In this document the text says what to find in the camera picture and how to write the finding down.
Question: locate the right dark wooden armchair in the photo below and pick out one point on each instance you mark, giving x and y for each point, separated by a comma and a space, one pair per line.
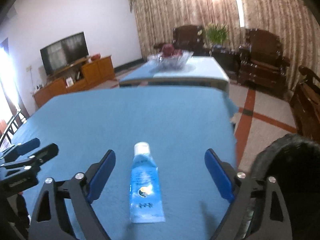
262, 61

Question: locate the left dark wooden armchair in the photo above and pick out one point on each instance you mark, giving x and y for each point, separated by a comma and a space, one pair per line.
186, 38

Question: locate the red fruit in bowl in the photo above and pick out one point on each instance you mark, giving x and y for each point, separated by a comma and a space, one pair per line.
168, 50

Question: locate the wooden sofa bench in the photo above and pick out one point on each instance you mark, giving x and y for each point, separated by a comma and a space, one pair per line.
305, 104

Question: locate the flat screen television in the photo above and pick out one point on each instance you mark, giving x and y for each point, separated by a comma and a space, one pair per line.
64, 52

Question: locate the coffee table blue cloth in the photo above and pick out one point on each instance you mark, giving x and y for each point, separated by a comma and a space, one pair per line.
198, 71

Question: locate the wooden TV cabinet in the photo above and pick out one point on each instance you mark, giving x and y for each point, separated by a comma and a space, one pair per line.
86, 74

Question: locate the beige patterned curtain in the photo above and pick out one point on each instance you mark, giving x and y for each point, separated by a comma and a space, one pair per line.
291, 20

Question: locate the red ornament on cabinet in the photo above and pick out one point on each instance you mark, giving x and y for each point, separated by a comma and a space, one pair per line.
95, 57

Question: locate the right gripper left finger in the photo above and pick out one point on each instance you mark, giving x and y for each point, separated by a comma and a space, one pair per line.
50, 219

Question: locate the blue white cream tube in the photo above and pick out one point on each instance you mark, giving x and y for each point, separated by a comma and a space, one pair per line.
145, 191

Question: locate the white card on cabinet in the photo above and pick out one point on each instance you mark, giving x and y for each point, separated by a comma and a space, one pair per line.
69, 82

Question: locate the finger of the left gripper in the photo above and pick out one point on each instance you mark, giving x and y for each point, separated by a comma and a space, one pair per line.
14, 151
38, 158

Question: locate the dark wooden armchair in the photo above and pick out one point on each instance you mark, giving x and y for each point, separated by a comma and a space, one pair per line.
262, 61
186, 38

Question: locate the green potted plant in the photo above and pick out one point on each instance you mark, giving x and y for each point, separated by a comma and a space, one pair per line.
213, 33

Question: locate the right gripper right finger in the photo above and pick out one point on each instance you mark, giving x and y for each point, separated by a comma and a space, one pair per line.
257, 208

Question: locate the glass fruit bowl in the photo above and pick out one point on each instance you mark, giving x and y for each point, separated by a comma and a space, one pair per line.
172, 63

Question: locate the black trash bag bin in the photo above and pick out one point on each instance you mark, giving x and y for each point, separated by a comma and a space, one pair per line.
294, 161

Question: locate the dark wooden side table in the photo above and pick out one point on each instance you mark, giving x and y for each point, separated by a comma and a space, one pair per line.
229, 60

